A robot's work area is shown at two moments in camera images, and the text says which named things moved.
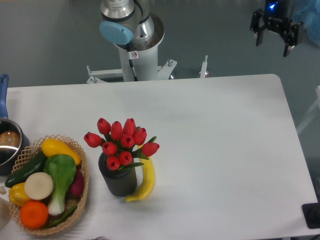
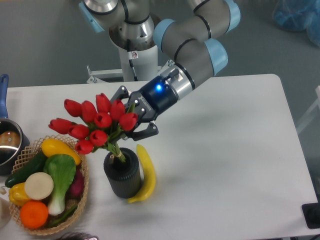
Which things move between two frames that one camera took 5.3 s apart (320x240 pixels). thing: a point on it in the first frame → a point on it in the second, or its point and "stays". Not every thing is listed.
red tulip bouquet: (121, 144) → (95, 127)
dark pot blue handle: (14, 140) stays
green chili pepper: (63, 218) stays
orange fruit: (33, 214) stays
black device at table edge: (311, 213) stays
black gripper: (278, 16) → (156, 96)
